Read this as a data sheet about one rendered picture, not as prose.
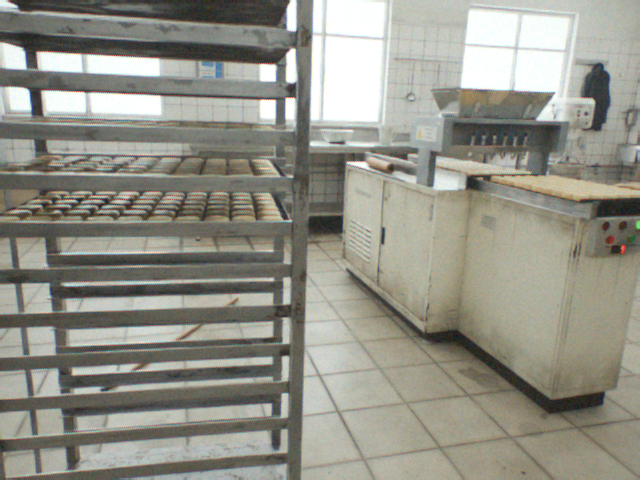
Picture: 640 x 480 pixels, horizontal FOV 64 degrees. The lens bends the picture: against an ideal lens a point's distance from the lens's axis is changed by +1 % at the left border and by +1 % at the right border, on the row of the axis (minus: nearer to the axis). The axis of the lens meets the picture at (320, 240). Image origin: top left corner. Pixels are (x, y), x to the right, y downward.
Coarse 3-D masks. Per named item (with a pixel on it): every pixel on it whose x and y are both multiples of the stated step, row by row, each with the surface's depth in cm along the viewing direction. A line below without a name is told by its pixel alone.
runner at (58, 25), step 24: (0, 24) 86; (24, 24) 87; (48, 24) 87; (72, 24) 88; (96, 24) 89; (120, 24) 89; (144, 24) 90; (168, 24) 90; (192, 24) 91; (264, 48) 97; (288, 48) 96
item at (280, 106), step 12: (276, 72) 136; (276, 108) 138; (276, 120) 139; (276, 156) 141; (276, 240) 147; (276, 300) 152; (276, 324) 154; (276, 360) 157; (276, 408) 161; (276, 432) 163; (276, 444) 164
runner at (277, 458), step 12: (228, 456) 114; (240, 456) 115; (252, 456) 115; (264, 456) 116; (276, 456) 116; (96, 468) 110; (108, 468) 110; (120, 468) 110; (132, 468) 111; (144, 468) 111; (156, 468) 112; (168, 468) 112; (180, 468) 113; (192, 468) 113; (204, 468) 114; (216, 468) 114; (228, 468) 115
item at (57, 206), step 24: (0, 216) 101; (24, 216) 104; (48, 216) 103; (72, 216) 103; (96, 216) 103; (120, 216) 113; (144, 216) 108; (168, 216) 105; (192, 216) 108; (216, 216) 108; (240, 216) 108; (264, 216) 112
